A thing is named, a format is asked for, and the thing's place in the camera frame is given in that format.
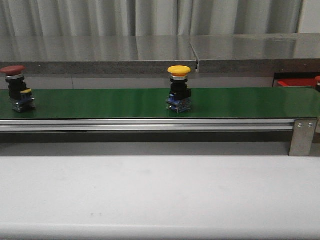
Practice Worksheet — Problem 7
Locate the red plastic tray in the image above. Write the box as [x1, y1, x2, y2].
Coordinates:
[277, 78, 317, 88]

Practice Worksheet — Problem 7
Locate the red mushroom push button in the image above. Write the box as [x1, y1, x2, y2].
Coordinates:
[315, 76, 320, 92]

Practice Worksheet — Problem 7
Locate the grey curtain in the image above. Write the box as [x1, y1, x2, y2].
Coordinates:
[0, 0, 303, 37]

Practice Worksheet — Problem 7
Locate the steel conveyor support bracket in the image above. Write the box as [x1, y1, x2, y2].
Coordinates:
[289, 118, 318, 157]

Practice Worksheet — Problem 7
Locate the yellow push button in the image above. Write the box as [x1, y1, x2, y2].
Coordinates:
[167, 65, 192, 113]

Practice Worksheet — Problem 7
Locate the green conveyor belt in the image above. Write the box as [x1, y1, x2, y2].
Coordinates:
[0, 87, 320, 120]

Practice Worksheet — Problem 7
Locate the red push button back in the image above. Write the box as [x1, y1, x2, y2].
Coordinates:
[0, 65, 36, 113]

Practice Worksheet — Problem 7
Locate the right steel counter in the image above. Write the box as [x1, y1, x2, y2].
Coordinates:
[189, 33, 320, 75]

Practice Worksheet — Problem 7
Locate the aluminium conveyor side rail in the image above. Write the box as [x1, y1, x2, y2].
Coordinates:
[0, 118, 296, 132]

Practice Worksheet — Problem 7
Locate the left steel counter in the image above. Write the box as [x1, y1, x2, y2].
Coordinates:
[0, 36, 198, 75]

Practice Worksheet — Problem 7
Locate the steel counter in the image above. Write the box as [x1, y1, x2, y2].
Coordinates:
[189, 33, 320, 75]
[0, 36, 198, 75]

